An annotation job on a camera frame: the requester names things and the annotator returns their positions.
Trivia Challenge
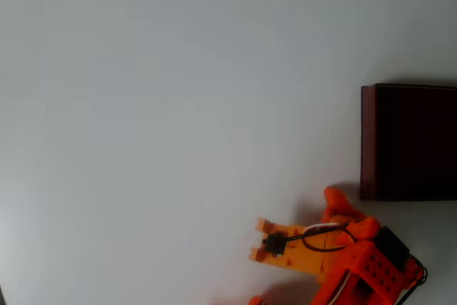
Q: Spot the dark brown box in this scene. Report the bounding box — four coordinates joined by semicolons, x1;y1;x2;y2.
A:
359;82;457;202

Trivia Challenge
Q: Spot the thin servo cable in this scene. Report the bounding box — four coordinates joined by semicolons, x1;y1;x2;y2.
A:
262;223;356;258

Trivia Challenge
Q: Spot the black cable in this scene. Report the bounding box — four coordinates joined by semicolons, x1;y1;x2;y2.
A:
399;253;428;304

